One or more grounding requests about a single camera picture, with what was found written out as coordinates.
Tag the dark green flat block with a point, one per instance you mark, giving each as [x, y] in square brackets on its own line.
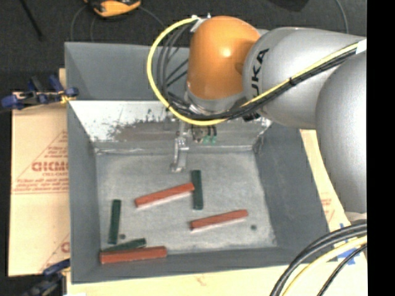
[114, 222]
[129, 245]
[197, 190]

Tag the black cylinder on white bracket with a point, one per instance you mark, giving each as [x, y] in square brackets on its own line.
[251, 116]

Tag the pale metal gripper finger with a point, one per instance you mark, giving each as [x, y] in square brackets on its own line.
[174, 161]
[184, 159]

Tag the grey metal bin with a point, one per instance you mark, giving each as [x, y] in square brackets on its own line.
[216, 177]

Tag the red-brown flat block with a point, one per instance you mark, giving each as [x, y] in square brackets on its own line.
[163, 194]
[217, 218]
[132, 255]

